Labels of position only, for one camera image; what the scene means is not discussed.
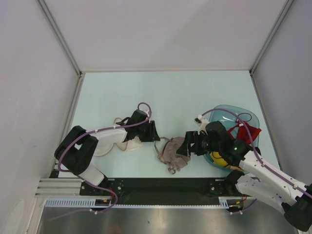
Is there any teal transparent plastic basin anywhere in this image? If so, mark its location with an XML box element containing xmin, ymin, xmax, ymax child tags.
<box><xmin>204</xmin><ymin>105</ymin><xmax>260</xmax><ymax>172</ymax></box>

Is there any red bra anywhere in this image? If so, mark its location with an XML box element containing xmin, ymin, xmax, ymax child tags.
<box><xmin>227</xmin><ymin>113</ymin><xmax>262</xmax><ymax>144</ymax></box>

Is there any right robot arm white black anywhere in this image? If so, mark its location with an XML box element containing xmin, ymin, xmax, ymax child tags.
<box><xmin>177</xmin><ymin>121</ymin><xmax>312</xmax><ymax>232</ymax></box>

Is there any yellow black bra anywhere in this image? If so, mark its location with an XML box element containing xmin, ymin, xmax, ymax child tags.
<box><xmin>210</xmin><ymin>152</ymin><xmax>231</xmax><ymax>168</ymax></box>

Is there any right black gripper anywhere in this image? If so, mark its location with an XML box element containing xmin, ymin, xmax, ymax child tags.
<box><xmin>176</xmin><ymin>131</ymin><xmax>221</xmax><ymax>156</ymax></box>

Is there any white slotted cable duct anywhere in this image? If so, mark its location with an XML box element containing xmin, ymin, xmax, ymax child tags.
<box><xmin>45</xmin><ymin>197</ymin><xmax>239</xmax><ymax>209</ymax></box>

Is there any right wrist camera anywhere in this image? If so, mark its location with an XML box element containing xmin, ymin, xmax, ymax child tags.
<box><xmin>194</xmin><ymin>115</ymin><xmax>210</xmax><ymax>134</ymax></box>

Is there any white mesh laundry bag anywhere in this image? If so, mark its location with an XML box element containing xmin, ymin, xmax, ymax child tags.
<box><xmin>91</xmin><ymin>129</ymin><xmax>143</xmax><ymax>156</ymax></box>

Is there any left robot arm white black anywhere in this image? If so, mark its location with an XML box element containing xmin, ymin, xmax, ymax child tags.
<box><xmin>54</xmin><ymin>109</ymin><xmax>160</xmax><ymax>195</ymax></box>

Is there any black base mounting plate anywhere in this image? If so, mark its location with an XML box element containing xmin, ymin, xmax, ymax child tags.
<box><xmin>79</xmin><ymin>177</ymin><xmax>244</xmax><ymax>206</ymax></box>

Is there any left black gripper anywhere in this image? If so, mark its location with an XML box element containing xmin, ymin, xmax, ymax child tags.
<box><xmin>136</xmin><ymin>120</ymin><xmax>160</xmax><ymax>142</ymax></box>

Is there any beige bra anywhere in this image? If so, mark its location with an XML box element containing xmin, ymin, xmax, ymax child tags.
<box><xmin>154</xmin><ymin>136</ymin><xmax>191</xmax><ymax>175</ymax></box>

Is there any aluminium frame rail front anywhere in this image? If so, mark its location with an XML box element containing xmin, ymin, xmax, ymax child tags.
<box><xmin>35</xmin><ymin>178</ymin><xmax>81</xmax><ymax>197</ymax></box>

